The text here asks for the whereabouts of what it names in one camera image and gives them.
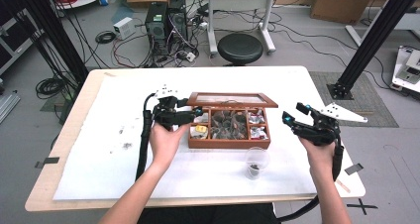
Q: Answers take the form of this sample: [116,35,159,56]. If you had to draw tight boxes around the silver metal rails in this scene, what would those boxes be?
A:
[0,89,22,125]

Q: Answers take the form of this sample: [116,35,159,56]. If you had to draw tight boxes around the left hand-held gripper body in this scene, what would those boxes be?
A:
[152,83,196,132]

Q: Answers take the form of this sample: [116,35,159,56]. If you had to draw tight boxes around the black tape strip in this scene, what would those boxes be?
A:
[344,163,366,176]
[34,156,60,169]

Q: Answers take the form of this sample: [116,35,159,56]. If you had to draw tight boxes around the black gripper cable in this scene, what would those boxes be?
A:
[135,91,157,182]
[276,144,346,224]

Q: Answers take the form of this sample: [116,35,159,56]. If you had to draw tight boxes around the large cardboard box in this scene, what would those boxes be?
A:
[309,0,378,26]

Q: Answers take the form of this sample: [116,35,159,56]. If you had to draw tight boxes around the black computer tower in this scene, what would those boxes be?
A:
[167,0,189,44]
[145,1,169,57]

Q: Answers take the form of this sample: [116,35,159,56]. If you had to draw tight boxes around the black tape cross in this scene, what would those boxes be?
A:
[346,197,378,216]

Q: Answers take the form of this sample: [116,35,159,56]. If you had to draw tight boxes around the black round stool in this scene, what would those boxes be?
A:
[217,33,264,66]

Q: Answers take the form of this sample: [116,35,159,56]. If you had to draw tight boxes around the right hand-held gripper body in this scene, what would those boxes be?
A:
[293,101,368,147]

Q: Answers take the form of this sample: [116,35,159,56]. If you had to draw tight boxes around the person's dark clothing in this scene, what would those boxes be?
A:
[137,202,279,224]

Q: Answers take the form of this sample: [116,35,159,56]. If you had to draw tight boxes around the clear plastic cup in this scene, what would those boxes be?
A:
[244,146,271,181]

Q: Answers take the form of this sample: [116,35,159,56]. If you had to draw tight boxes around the white table mat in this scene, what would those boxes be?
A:
[52,72,331,202]

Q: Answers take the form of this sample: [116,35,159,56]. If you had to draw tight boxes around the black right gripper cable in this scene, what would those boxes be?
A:
[276,144,346,224]

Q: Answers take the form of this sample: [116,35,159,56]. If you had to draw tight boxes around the grey floor mat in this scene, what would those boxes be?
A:
[309,70,400,129]

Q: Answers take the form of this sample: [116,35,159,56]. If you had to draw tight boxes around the person's right hand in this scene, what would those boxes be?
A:
[298,137,337,179]

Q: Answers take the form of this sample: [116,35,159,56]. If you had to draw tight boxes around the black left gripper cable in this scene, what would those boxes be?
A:
[135,91,157,182]

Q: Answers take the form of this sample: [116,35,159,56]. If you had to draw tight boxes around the wooden compartment box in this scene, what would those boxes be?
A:
[185,91,279,150]

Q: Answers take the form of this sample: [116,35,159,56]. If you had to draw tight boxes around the coiled black cable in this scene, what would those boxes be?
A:
[35,76,67,100]
[94,30,118,46]

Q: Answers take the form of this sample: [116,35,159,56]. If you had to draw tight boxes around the person's left hand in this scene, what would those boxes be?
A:
[148,123,191,172]

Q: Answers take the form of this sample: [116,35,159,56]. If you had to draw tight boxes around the white equipment board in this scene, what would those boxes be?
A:
[391,45,420,93]

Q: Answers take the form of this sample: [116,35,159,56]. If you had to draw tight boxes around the small white box device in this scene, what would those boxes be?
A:
[112,16,137,41]

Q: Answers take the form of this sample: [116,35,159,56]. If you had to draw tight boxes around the black metal stand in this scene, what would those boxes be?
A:
[13,0,90,86]
[326,0,420,101]

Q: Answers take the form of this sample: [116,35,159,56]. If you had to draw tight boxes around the white tea packet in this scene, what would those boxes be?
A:
[194,112,210,125]

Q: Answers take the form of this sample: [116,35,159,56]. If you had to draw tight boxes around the silver tea packet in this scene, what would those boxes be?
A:
[250,126,269,141]
[249,108,267,125]

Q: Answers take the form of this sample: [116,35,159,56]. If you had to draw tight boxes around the pile of dark tea bags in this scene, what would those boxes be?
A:
[210,110,249,141]

